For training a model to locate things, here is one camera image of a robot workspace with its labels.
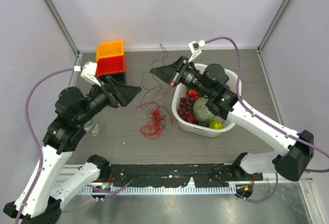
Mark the green netted melon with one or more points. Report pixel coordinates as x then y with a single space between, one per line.
201 112

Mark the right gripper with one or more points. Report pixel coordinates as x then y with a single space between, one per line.
171 74

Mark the black plastic bin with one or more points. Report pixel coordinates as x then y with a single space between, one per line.
119 77

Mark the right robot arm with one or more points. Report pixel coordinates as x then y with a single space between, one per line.
292 150

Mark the red grape bunch front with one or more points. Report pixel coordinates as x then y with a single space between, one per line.
185 109

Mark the yellow plastic bin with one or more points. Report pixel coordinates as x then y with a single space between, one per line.
109 49

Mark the white slotted cable duct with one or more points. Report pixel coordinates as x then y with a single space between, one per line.
190 189

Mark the clear glass bottle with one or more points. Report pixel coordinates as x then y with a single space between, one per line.
91 128

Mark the red plastic bin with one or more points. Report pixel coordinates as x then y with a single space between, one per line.
110 65

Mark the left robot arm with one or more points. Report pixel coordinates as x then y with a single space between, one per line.
41 201

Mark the white fruit basket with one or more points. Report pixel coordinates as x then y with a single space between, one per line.
180 91

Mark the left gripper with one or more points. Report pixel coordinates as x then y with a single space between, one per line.
121 94

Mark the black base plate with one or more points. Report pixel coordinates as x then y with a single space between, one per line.
204 175

